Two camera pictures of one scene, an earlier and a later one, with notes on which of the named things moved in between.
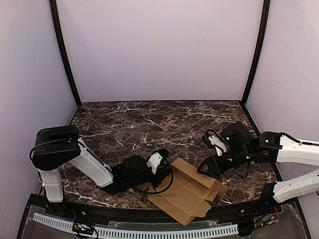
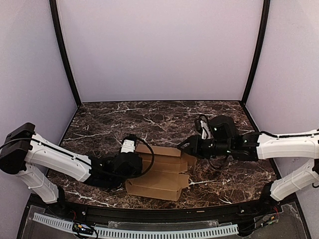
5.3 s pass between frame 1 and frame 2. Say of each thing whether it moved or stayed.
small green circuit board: stayed
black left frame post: stayed
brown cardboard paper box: moved
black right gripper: moved
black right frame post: stayed
